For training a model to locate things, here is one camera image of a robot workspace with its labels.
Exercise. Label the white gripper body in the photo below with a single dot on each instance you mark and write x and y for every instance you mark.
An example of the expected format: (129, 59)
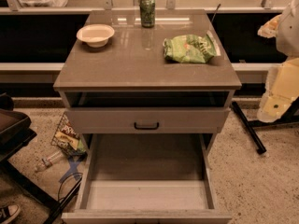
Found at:
(289, 32)

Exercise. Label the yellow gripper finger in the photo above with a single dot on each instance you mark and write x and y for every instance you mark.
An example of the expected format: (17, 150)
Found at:
(269, 29)

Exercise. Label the green jalapeno chip bag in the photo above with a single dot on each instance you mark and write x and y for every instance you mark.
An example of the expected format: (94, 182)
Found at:
(191, 48)

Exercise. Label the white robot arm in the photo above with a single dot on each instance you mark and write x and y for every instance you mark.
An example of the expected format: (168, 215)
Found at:
(287, 36)

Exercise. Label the open lower drawer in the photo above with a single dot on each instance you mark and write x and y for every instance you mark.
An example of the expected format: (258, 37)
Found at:
(146, 179)

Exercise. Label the chip bag on floor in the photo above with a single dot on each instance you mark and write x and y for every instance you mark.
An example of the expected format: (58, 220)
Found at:
(67, 139)

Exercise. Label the black stand base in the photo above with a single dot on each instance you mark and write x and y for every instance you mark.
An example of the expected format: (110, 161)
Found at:
(290, 117)

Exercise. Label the green soda can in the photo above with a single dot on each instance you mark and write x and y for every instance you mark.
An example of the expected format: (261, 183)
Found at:
(147, 13)

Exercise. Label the white paper bowl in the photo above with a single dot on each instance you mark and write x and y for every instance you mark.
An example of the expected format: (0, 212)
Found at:
(95, 35)

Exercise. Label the clear plastic bottle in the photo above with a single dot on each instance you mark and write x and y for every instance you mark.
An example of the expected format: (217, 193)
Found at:
(49, 161)

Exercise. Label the black chair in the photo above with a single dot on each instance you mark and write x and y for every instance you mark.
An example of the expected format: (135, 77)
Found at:
(15, 133)

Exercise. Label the black and white sneaker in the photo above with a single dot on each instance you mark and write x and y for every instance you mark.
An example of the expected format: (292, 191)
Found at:
(9, 213)

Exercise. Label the closed drawer with black handle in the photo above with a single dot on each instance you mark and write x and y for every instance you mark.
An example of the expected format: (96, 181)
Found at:
(147, 120)

